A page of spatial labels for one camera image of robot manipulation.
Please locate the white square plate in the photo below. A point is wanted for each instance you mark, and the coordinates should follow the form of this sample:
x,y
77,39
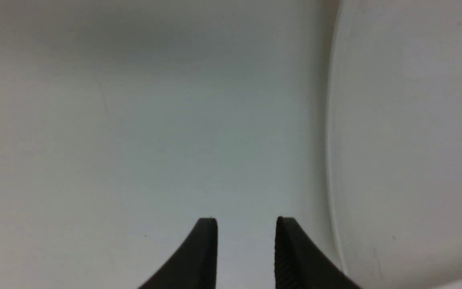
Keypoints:
x,y
394,143

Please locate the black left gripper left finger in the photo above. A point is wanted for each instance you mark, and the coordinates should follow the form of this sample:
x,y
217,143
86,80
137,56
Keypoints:
x,y
194,264

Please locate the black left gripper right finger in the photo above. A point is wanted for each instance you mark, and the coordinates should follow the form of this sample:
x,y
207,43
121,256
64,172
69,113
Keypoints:
x,y
300,264

